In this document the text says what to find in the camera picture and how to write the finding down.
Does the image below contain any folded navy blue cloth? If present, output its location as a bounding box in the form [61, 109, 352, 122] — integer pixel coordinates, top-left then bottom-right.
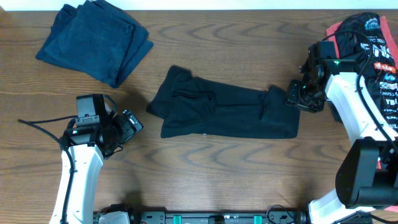
[35, 1, 154, 88]

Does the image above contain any black t-shirt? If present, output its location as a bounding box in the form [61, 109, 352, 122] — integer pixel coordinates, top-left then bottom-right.
[147, 65, 300, 139]

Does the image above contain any black mounting rail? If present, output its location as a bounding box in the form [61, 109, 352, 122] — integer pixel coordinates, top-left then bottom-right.
[93, 210, 310, 224]

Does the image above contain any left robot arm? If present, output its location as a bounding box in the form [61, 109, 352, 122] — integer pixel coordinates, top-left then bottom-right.
[50, 110, 144, 223]

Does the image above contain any black printed jersey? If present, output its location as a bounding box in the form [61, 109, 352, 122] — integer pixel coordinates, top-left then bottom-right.
[326, 12, 397, 130]

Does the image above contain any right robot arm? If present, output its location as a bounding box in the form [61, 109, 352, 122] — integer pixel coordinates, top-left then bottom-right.
[285, 59, 397, 223]

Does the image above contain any red cloth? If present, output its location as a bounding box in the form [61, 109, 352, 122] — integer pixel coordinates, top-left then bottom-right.
[326, 13, 397, 210]

